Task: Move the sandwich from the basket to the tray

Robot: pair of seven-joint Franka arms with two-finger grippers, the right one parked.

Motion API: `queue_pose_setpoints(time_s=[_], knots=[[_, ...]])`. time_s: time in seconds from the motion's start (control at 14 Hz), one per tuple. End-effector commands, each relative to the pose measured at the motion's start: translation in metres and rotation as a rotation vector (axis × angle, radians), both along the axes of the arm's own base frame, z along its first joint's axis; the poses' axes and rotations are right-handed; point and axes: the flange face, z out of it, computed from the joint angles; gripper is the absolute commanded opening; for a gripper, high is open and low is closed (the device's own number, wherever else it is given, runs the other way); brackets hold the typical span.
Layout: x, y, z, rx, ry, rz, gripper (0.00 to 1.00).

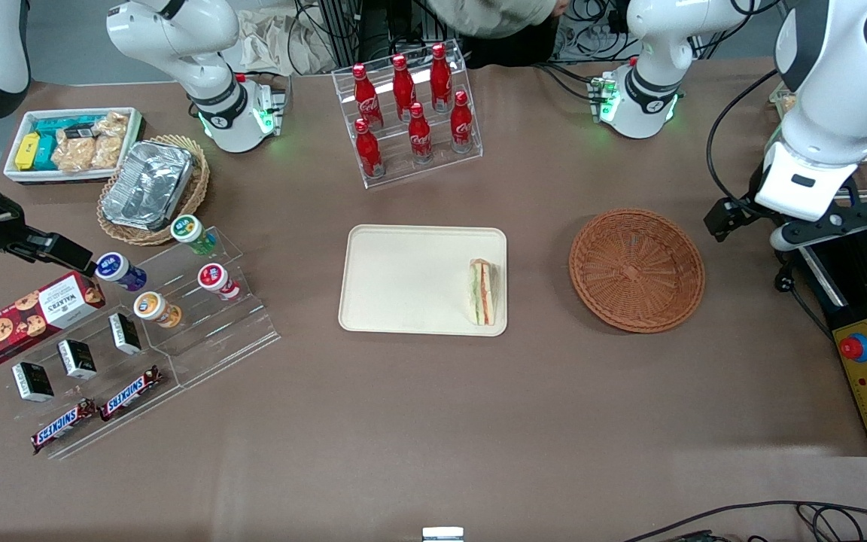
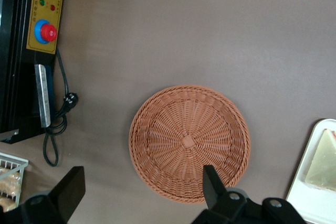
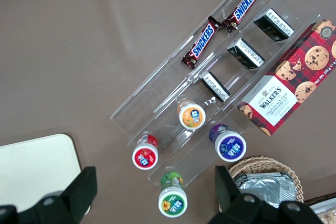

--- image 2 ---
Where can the triangular sandwich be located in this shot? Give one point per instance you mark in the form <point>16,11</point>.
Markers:
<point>325,161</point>

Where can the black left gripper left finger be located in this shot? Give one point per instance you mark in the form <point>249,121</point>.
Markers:
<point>72,190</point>

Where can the silver metal sealing bar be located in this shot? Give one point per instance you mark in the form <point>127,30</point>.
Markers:
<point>43,95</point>

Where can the red emergency stop button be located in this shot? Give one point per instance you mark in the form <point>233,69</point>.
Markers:
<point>48,33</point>

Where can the grey metal lever bar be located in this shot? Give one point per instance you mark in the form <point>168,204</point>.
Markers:
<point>9,136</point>

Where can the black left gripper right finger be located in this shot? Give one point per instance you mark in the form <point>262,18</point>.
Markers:
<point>214,187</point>

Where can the brown round wicker basket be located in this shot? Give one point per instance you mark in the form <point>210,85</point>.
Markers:
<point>170,129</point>

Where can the beige rectangular tray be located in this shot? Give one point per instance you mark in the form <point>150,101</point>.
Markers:
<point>302,195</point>

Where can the black sealing machine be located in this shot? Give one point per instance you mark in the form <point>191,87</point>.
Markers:
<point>15,77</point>

